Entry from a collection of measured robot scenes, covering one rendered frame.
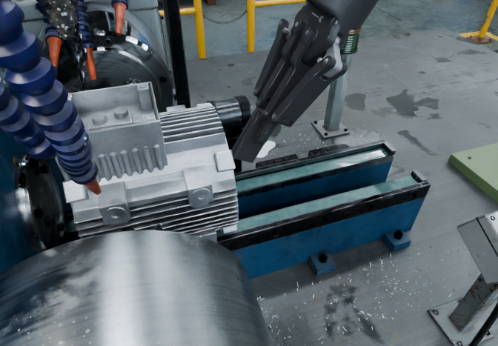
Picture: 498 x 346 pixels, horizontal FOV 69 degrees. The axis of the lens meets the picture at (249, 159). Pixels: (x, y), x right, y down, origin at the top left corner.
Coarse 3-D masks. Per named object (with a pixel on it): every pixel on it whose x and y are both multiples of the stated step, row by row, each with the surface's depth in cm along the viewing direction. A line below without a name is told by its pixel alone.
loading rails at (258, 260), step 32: (320, 160) 71; (352, 160) 71; (384, 160) 72; (256, 192) 66; (288, 192) 69; (320, 192) 72; (352, 192) 64; (384, 192) 64; (416, 192) 64; (256, 224) 58; (288, 224) 58; (320, 224) 61; (352, 224) 64; (384, 224) 68; (256, 256) 60; (288, 256) 63; (320, 256) 64
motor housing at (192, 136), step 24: (168, 120) 48; (192, 120) 48; (216, 120) 48; (168, 144) 45; (192, 144) 46; (216, 144) 47; (168, 168) 45; (144, 192) 43; (168, 192) 43; (216, 192) 45; (96, 216) 42; (144, 216) 44; (168, 216) 45; (192, 216) 46; (216, 216) 48
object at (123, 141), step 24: (72, 96) 46; (96, 96) 47; (120, 96) 48; (144, 96) 47; (96, 120) 43; (120, 120) 44; (144, 120) 41; (96, 144) 40; (120, 144) 41; (144, 144) 42; (120, 168) 43; (144, 168) 44
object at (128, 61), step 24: (96, 24) 60; (144, 24) 72; (48, 48) 57; (96, 48) 59; (120, 48) 60; (144, 48) 61; (72, 72) 60; (96, 72) 61; (120, 72) 62; (144, 72) 63; (168, 72) 66; (168, 96) 68
